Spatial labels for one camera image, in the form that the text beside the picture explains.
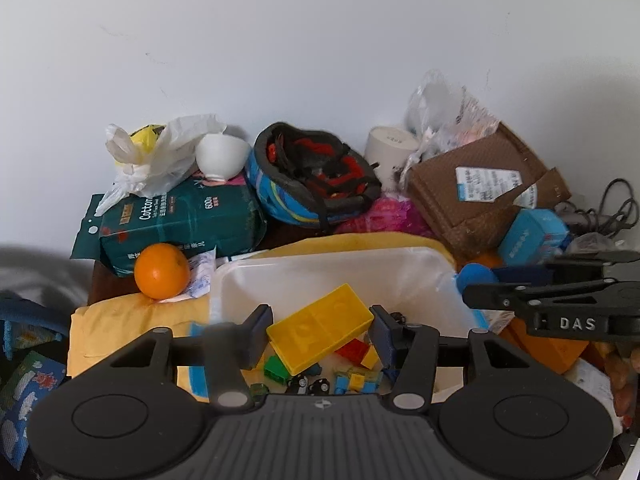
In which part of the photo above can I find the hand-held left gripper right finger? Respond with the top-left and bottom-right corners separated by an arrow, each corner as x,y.
369,304 -> 533,411

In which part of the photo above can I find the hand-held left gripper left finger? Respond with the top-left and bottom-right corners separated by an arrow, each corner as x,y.
107,304 -> 275,411

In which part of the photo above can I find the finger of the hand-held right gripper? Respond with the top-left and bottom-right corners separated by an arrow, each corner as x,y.
462,280 -> 640,345
492,251 -> 640,284

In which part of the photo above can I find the large yellow toy brick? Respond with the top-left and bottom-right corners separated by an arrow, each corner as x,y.
266,283 -> 375,376

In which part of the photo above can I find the white plastic container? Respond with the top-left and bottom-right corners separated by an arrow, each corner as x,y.
209,247 -> 488,406

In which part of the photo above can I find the blue toy piece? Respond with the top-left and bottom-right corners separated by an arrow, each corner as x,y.
456,262 -> 502,293

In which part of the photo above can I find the red toy brick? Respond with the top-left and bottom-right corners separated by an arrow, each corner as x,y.
336,338 -> 372,365

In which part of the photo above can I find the green toy brick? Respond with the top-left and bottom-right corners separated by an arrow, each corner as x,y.
263,354 -> 292,386

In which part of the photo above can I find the orange box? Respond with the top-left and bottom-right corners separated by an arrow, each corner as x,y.
500,316 -> 592,376

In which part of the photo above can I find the pile of small toy bricks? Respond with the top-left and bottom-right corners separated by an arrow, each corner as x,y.
300,345 -> 396,396

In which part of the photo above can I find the light blue tissue pack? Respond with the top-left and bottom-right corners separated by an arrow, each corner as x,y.
497,208 -> 571,267

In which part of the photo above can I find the white paper sachet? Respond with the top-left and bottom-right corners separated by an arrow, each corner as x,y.
159,246 -> 218,303

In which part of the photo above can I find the orange fruit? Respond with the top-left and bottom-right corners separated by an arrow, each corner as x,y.
133,243 -> 192,301

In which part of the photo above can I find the brown cardboard box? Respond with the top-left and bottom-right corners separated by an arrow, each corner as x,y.
407,122 -> 572,265

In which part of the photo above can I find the pink mesh item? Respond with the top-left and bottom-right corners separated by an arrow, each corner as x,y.
334,196 -> 436,238

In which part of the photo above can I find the green tissue pack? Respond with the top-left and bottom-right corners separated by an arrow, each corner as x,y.
70,172 -> 268,278

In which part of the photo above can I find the yellow cloth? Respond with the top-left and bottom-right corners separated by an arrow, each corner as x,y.
67,232 -> 457,380

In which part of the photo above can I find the blue black bicycle helmet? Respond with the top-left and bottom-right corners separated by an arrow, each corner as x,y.
248,121 -> 383,230

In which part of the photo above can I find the white bowl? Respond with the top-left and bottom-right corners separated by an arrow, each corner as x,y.
195,132 -> 251,182

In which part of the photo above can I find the white cylinder box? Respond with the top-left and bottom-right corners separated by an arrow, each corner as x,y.
363,126 -> 420,192

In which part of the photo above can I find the white plastic bag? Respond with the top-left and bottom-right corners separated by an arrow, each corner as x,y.
95,114 -> 228,216

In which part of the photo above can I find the clear plastic bag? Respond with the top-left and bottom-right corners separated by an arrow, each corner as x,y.
400,70 -> 501,181

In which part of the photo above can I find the blue patterned cloth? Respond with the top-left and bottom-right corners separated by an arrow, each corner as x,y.
0,350 -> 68,471

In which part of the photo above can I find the black cable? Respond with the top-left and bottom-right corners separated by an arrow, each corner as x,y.
555,177 -> 640,241

